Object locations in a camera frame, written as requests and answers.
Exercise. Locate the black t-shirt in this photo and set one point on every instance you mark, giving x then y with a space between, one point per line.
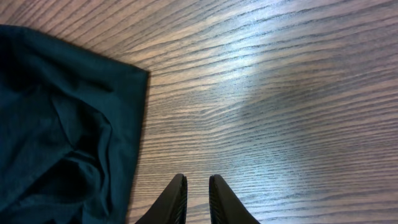
71 124

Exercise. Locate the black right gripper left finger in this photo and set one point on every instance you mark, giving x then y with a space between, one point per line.
171 205

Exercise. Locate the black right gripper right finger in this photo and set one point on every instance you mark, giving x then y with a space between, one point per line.
225 207

